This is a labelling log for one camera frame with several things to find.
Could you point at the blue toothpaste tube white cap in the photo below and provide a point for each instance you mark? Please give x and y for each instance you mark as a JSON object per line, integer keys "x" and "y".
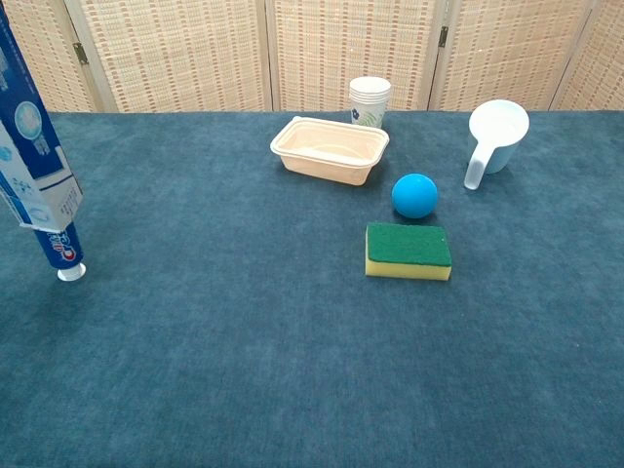
{"x": 63, "y": 251}

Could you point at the blue and white toothpaste box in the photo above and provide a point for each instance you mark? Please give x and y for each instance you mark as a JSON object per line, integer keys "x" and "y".
{"x": 34, "y": 156}

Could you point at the cream plastic food tray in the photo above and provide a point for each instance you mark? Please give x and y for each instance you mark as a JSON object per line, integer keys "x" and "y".
{"x": 329, "y": 148}

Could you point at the green and yellow sponge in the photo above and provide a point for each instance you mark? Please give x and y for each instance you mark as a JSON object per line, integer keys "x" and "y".
{"x": 407, "y": 246}

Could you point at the blue ball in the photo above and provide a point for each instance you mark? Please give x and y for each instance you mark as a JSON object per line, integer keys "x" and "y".
{"x": 414, "y": 196}

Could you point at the dark blue table cloth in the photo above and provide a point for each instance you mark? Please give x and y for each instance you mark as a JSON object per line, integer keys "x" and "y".
{"x": 244, "y": 341}

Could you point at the white printed paper cup stack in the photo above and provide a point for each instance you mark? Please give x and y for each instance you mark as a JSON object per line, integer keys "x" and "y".
{"x": 369, "y": 105}

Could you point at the woven folding screen panel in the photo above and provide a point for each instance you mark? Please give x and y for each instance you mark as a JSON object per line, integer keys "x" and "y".
{"x": 351, "y": 39}
{"x": 512, "y": 49}
{"x": 599, "y": 63}
{"x": 180, "y": 53}
{"x": 49, "y": 53}

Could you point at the white plastic scoop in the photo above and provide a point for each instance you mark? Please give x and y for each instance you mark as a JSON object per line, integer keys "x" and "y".
{"x": 497, "y": 127}

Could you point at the metal screen hinge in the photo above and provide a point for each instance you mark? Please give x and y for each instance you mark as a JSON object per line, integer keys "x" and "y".
{"x": 80, "y": 53}
{"x": 442, "y": 36}

